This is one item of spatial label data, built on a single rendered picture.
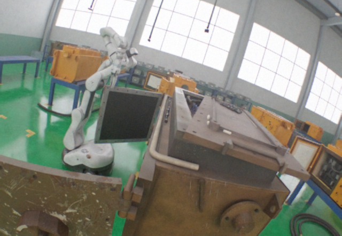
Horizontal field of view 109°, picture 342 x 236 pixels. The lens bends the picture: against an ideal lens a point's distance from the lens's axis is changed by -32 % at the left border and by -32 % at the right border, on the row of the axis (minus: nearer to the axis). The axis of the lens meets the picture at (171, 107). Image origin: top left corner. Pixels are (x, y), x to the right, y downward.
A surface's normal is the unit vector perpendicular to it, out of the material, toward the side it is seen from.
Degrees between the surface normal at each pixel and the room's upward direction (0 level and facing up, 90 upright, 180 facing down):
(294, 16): 90
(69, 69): 90
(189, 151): 90
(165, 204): 90
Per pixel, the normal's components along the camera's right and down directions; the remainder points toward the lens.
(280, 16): 0.00, 0.23
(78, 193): 0.33, 0.32
